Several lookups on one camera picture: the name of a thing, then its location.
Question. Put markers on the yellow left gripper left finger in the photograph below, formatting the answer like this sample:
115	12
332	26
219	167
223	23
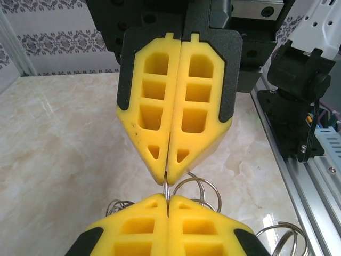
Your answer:
160	234

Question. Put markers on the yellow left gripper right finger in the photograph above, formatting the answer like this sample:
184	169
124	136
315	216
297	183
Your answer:
175	234

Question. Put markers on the wide aluminium mounting rail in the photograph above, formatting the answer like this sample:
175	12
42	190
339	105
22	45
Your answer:
306	192

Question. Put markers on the aluminium frame post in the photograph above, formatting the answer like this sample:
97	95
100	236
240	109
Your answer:
18	48

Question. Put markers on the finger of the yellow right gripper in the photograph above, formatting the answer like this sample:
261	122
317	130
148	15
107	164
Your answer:
215	101
167	112

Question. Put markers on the silver small keyring cluster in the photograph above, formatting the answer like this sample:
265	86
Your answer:
117	203

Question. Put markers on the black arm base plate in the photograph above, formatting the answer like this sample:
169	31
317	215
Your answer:
282	138

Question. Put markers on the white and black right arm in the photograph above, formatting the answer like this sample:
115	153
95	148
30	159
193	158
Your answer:
295	77

